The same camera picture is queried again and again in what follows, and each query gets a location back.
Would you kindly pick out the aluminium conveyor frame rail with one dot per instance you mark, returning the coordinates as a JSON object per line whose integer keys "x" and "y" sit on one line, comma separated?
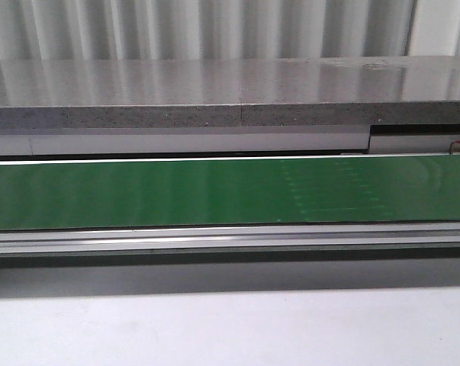
{"x": 229, "y": 239}

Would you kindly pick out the green conveyor belt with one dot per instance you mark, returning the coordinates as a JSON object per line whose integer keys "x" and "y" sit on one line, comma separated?
{"x": 196, "y": 192}

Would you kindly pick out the grey stone counter slab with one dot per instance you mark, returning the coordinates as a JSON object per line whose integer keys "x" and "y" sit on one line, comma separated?
{"x": 98, "y": 94}

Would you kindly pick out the white pleated curtain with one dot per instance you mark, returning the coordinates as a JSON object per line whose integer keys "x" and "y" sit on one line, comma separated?
{"x": 227, "y": 29}

